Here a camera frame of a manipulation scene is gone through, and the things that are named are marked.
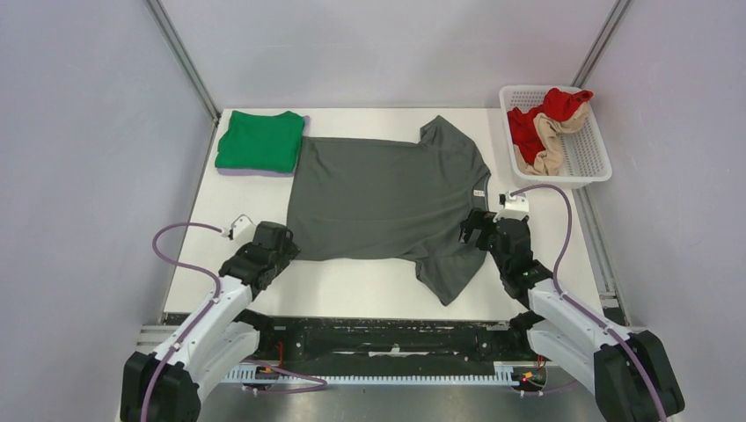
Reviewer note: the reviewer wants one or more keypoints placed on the left aluminium frame post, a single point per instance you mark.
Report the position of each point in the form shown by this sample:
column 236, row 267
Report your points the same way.
column 179, row 50

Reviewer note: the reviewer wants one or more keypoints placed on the aluminium frame post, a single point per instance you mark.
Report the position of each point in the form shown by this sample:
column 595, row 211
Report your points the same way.
column 604, row 36
column 179, row 50

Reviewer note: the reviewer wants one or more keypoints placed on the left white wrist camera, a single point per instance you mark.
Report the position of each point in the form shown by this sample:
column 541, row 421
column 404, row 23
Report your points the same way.
column 240, row 230

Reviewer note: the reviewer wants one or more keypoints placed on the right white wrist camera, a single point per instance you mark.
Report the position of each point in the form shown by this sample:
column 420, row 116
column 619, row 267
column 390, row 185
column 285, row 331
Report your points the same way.
column 514, row 203

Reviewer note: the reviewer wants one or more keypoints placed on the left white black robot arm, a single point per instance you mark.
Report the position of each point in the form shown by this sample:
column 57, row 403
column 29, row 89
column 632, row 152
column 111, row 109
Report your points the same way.
column 172, row 382

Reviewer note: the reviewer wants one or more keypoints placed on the dark grey t shirt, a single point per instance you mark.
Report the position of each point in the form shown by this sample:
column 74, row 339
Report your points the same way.
column 380, row 199

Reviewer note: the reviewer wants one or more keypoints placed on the white slotted cable duct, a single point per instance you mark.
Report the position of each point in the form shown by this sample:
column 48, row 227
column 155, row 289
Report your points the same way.
column 498, row 375

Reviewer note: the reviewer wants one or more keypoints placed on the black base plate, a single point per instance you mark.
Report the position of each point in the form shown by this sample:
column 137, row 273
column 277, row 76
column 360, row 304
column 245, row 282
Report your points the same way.
column 385, row 347

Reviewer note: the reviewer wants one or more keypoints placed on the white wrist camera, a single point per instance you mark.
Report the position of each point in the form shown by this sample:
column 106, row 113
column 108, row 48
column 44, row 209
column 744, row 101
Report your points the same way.
column 514, row 203
column 240, row 230

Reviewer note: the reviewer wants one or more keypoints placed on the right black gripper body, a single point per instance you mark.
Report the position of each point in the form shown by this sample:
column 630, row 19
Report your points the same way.
column 485, row 221

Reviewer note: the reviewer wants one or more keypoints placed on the right aluminium frame post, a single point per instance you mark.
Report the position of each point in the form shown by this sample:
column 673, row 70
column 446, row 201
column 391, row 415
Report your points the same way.
column 604, row 36

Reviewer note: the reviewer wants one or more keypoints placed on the red t shirt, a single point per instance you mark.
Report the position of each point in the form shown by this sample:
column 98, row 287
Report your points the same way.
column 557, row 104

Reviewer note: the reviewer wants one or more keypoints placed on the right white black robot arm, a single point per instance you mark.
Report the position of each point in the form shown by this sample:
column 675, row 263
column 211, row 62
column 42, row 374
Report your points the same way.
column 628, row 373

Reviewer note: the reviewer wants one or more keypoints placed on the white plastic basket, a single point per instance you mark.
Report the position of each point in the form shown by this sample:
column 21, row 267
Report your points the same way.
column 585, row 156

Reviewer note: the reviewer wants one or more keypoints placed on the beige t shirt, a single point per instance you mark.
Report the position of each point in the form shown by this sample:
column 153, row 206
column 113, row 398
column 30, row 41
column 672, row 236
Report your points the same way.
column 549, row 161

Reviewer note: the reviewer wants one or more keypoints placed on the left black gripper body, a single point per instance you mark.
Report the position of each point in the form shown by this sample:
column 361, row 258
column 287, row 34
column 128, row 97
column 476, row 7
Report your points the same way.
column 289, row 251

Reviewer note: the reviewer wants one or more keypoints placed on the folded green t shirt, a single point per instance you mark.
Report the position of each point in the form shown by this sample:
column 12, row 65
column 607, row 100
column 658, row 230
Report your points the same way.
column 256, row 142

